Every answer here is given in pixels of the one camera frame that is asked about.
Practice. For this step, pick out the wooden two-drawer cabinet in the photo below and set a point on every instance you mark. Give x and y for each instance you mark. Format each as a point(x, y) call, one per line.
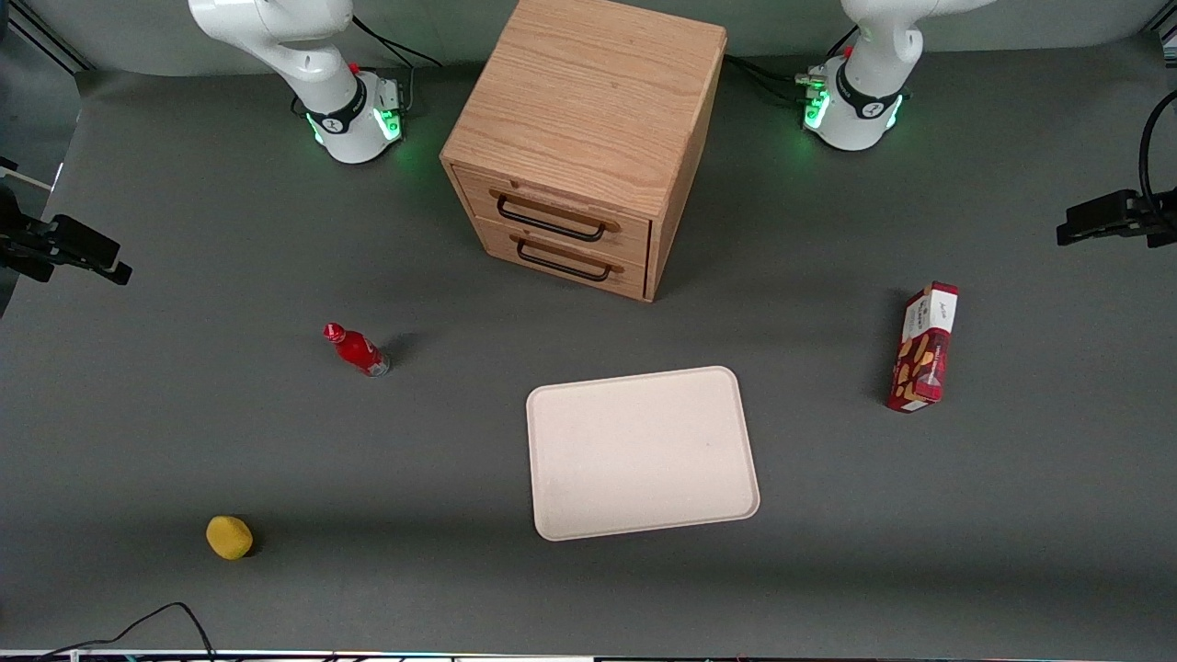
point(588, 101)

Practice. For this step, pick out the small red bottle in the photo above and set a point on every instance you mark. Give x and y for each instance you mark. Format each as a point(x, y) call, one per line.
point(357, 349)

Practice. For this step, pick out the yellow lemon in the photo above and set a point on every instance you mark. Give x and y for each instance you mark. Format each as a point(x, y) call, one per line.
point(229, 538)

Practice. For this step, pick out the beige rectangular tray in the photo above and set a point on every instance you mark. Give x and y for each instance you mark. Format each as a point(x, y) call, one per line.
point(641, 453)

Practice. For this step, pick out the black side camera mount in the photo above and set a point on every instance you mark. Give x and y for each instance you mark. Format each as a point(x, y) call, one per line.
point(64, 244)
point(1113, 217)

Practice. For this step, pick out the red cookie box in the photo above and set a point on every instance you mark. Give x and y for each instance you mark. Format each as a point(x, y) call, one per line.
point(923, 354)

